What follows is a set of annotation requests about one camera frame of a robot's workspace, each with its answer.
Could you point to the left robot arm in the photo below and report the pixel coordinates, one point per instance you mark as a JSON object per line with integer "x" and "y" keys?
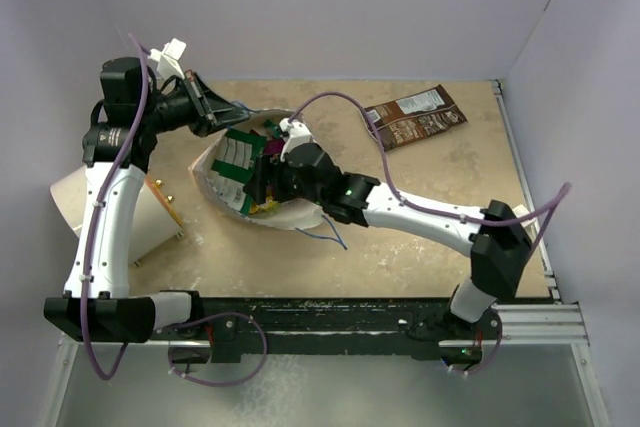
{"x": 96, "y": 303}

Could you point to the aluminium table edge rail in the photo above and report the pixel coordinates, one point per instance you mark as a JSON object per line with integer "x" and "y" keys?
{"x": 537, "y": 324}

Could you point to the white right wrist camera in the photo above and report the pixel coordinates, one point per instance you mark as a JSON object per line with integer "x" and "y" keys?
{"x": 295, "y": 133}

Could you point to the white curved board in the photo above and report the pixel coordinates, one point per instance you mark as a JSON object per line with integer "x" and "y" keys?
{"x": 118, "y": 215}

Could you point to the brown snack bag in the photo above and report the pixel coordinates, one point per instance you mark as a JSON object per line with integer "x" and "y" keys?
{"x": 414, "y": 118}

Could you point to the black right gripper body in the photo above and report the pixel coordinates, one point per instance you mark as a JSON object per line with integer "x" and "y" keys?
{"x": 288, "y": 185}

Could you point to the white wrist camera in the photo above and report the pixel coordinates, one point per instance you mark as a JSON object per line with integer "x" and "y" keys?
{"x": 295, "y": 133}
{"x": 168, "y": 58}

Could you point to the checkered paper snack bag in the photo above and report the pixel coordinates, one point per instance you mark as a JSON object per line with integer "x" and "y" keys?
{"x": 294, "y": 215}

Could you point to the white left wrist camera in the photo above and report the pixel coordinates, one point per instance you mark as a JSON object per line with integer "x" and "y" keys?
{"x": 168, "y": 58}

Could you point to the yellow snack packet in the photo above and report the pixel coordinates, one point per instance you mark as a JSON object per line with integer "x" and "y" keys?
{"x": 266, "y": 209}

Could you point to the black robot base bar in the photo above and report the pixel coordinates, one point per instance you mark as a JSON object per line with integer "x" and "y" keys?
{"x": 419, "y": 328}

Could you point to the purple snack bag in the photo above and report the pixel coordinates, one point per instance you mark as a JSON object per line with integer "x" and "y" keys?
{"x": 273, "y": 147}

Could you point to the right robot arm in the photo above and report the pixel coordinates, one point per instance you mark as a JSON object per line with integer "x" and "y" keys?
{"x": 497, "y": 246}

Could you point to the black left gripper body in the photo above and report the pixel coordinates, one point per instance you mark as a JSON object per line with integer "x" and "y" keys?
{"x": 190, "y": 109}

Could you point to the green chips bag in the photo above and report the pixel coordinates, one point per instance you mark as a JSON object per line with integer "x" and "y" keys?
{"x": 234, "y": 165}

